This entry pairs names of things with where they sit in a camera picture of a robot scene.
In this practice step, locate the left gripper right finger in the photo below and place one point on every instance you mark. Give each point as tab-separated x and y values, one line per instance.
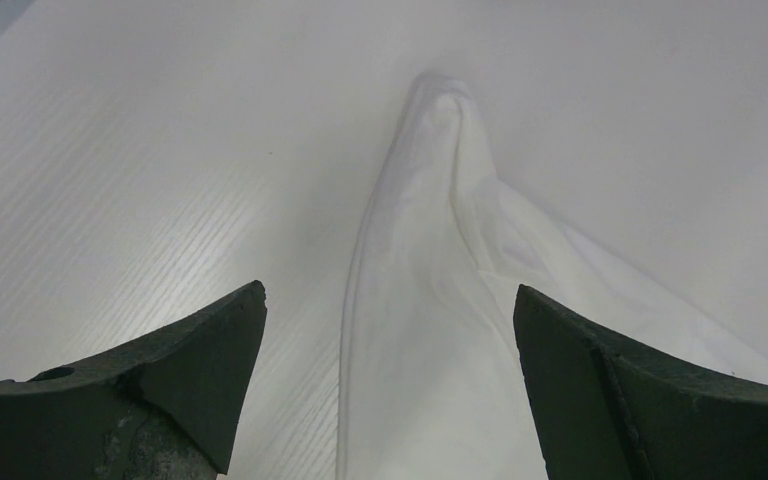
606	406

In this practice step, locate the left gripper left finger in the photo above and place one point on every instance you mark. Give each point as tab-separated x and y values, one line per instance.
165	405

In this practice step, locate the white printed t-shirt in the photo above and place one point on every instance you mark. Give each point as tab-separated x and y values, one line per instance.
430	381

